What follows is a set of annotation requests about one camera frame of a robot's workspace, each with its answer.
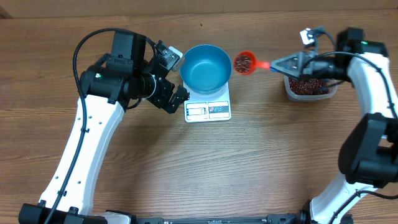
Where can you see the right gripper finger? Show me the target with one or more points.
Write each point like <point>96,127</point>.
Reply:
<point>289,70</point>
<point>291,60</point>

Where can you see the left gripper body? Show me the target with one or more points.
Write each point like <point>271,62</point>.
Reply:
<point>159,98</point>

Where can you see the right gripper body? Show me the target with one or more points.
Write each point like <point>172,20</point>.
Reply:
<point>316,68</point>

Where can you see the red scoop with blue handle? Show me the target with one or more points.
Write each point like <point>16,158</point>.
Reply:
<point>245,63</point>

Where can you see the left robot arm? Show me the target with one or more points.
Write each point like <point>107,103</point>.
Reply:
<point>135,69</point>

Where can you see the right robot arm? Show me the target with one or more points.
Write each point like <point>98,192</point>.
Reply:
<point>367,160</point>

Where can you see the white digital kitchen scale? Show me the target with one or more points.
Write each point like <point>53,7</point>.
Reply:
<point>208,108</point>

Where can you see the blue metal bowl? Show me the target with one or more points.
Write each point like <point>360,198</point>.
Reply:
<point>206,69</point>

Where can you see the red beans in container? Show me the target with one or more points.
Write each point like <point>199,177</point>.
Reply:
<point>308,87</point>

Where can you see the clear plastic container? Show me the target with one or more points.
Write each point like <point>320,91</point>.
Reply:
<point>332,85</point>

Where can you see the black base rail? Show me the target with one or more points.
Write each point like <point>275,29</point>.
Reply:
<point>269,219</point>

